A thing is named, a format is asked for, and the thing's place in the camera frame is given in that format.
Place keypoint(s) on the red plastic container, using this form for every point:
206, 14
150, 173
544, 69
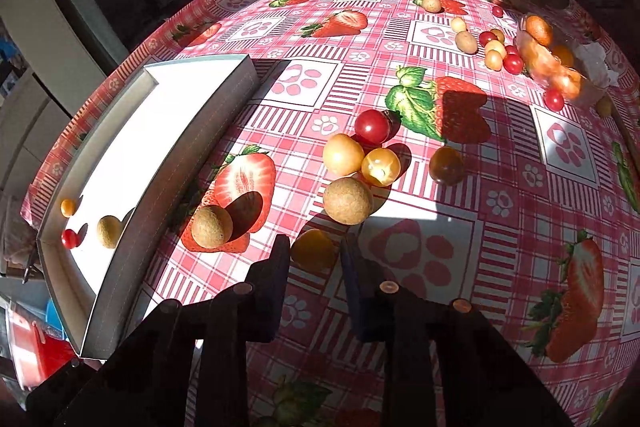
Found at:
37, 352

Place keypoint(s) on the yellow cherry tomato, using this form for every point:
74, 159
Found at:
458, 25
498, 35
603, 107
563, 55
312, 250
381, 167
495, 48
68, 207
343, 155
494, 60

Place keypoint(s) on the brown longan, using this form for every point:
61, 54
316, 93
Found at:
109, 232
431, 4
212, 227
466, 42
347, 201

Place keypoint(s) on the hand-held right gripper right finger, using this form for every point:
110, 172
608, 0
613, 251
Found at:
350, 278

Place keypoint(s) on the clear plastic bag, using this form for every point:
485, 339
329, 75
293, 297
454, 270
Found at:
550, 67

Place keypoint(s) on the strawberry print checked tablecloth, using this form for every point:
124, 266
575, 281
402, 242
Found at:
500, 232

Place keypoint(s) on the orange kumquat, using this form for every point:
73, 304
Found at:
539, 30

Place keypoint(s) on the white cardboard box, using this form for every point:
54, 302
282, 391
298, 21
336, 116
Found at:
150, 132

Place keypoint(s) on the dark cherry tomato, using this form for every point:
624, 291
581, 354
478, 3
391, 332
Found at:
446, 166

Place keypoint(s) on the crumpled white paper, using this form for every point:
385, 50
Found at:
596, 61

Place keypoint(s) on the blue plastic item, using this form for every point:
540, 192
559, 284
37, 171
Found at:
54, 313

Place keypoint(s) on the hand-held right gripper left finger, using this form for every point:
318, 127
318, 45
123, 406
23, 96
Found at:
280, 271

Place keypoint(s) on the red cherry tomato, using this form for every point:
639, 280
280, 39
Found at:
554, 99
487, 38
372, 127
497, 11
69, 238
511, 50
513, 64

